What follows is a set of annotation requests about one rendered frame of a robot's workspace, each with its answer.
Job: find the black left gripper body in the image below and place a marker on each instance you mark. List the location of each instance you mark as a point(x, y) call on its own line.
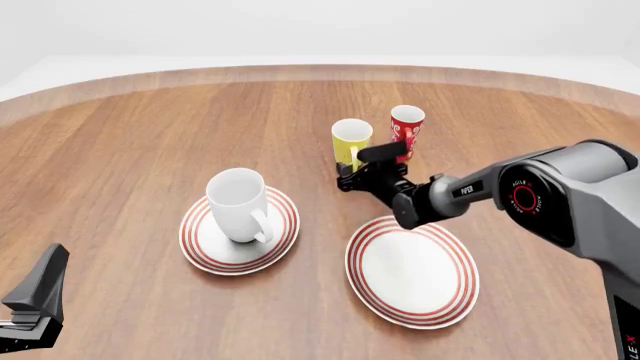
point(30, 333)

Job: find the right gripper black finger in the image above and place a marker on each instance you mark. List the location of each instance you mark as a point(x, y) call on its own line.
point(343, 168)

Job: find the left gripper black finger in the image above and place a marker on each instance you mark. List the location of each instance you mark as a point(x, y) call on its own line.
point(42, 285)

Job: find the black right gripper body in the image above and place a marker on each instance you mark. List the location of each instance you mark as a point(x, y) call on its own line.
point(370, 175)

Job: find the yellow and white mug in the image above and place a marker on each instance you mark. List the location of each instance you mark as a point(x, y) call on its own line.
point(345, 148)

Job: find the grey and black right robot arm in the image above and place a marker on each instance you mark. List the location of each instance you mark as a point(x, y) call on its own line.
point(545, 195)

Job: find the red patterned mug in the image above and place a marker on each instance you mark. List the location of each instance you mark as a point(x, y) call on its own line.
point(406, 129)

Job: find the white plate with red rings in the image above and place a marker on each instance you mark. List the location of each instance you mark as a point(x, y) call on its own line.
point(410, 273)
point(210, 251)

